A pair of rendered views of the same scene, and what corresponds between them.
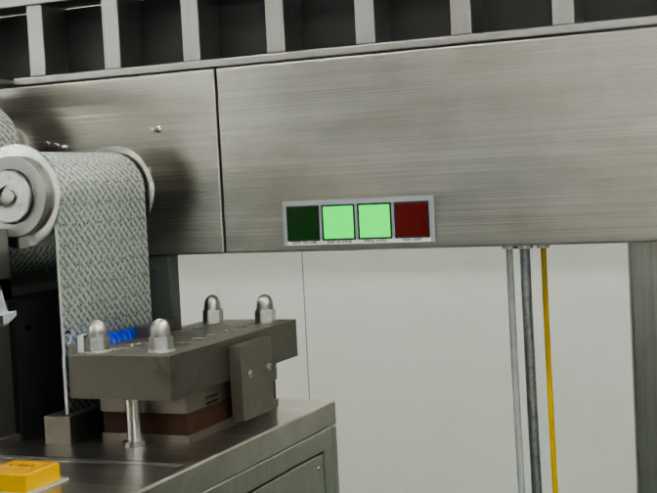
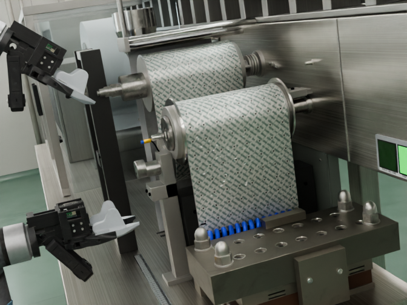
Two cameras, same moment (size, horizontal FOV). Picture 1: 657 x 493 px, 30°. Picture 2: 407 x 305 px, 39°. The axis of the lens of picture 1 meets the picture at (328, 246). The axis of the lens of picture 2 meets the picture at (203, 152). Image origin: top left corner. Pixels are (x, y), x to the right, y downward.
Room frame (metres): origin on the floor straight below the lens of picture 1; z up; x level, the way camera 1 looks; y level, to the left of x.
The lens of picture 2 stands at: (1.02, -0.52, 1.49)
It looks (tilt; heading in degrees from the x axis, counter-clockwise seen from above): 14 degrees down; 50
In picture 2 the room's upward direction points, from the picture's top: 9 degrees counter-clockwise
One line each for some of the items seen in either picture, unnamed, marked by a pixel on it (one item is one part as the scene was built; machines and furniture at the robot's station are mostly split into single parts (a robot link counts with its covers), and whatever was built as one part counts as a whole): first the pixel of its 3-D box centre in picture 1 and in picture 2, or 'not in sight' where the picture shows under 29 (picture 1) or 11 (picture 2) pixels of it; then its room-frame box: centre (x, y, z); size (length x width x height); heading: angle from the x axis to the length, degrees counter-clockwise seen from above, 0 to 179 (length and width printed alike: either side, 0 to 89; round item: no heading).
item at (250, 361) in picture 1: (253, 378); (323, 279); (1.80, 0.12, 0.97); 0.10 x 0.03 x 0.11; 157
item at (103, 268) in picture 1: (107, 284); (246, 186); (1.83, 0.33, 1.11); 0.23 x 0.01 x 0.18; 157
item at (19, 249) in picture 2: not in sight; (19, 242); (1.40, 0.53, 1.11); 0.08 x 0.05 x 0.08; 67
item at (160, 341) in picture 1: (160, 335); (222, 252); (1.65, 0.23, 1.05); 0.04 x 0.04 x 0.04
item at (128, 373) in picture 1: (192, 355); (291, 248); (1.82, 0.21, 1.00); 0.40 x 0.16 x 0.06; 157
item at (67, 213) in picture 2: not in sight; (60, 229); (1.47, 0.49, 1.12); 0.12 x 0.08 x 0.09; 157
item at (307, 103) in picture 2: not in sight; (294, 106); (2.01, 0.32, 1.25); 0.07 x 0.04 x 0.04; 157
